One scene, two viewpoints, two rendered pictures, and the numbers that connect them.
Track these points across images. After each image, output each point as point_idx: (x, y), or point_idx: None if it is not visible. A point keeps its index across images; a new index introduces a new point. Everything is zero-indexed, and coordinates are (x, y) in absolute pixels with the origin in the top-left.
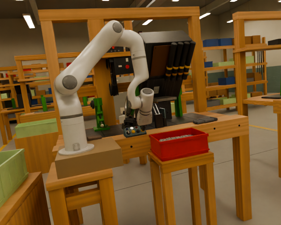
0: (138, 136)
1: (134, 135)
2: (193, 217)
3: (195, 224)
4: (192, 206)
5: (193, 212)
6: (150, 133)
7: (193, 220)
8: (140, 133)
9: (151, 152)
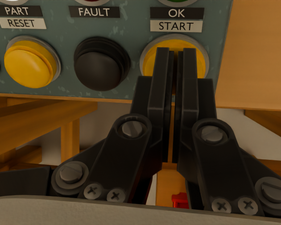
0: (98, 101)
1: (58, 95)
2: (267, 120)
3: (262, 126)
4: (279, 128)
5: (273, 125)
6: (259, 102)
7: (264, 119)
8: (130, 99)
9: (171, 203)
